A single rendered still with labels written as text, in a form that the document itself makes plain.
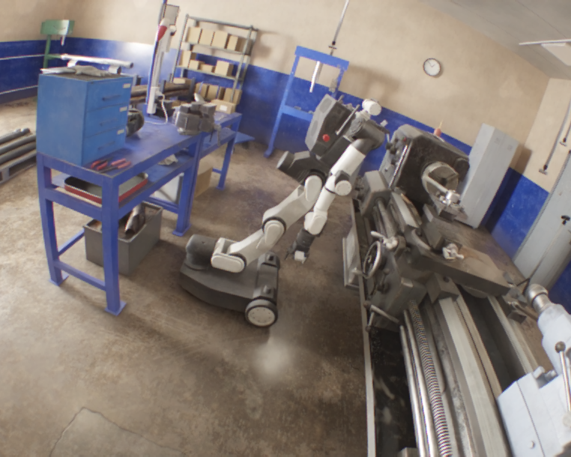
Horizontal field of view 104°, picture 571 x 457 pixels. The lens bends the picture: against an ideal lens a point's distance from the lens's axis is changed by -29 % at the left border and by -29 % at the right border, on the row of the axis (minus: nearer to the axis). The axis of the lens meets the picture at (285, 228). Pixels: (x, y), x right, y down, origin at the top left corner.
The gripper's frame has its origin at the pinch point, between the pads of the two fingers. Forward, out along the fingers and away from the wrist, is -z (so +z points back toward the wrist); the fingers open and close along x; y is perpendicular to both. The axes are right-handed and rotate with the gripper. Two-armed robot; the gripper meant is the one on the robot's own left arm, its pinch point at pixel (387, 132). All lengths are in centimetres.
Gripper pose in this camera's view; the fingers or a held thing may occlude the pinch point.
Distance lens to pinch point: 246.5
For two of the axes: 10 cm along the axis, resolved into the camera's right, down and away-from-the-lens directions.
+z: -9.5, -3.1, -0.1
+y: 2.8, -8.4, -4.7
